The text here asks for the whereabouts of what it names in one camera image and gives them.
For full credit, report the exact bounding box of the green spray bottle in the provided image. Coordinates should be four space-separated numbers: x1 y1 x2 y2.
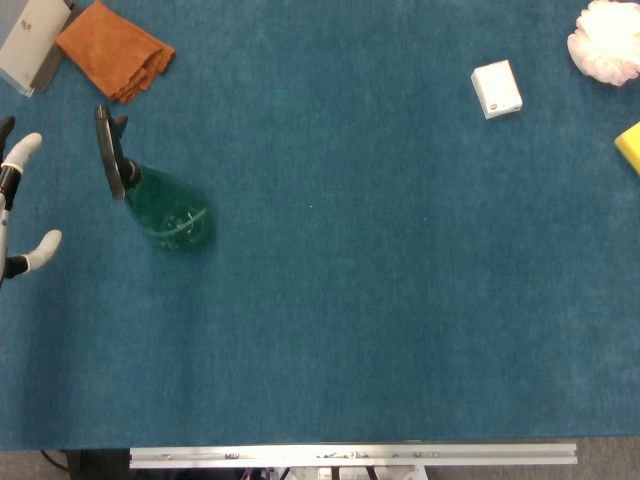
94 104 210 253

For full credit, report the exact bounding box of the small white box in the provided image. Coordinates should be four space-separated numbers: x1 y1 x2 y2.
470 59 524 121

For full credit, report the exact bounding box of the white pink bath pouf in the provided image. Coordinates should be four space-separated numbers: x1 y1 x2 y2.
566 0 640 87

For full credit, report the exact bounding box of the orange folded cloth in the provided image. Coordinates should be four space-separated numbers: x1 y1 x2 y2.
54 0 177 105

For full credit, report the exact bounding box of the grey white box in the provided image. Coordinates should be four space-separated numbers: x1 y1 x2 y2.
0 0 89 98

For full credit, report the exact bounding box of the yellow sponge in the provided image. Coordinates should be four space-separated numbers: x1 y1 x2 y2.
614 120 640 178

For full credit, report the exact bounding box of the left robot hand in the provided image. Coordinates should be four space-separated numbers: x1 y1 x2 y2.
0 115 64 290

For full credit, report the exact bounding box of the aluminium frame rail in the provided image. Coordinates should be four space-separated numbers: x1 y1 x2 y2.
129 442 578 470

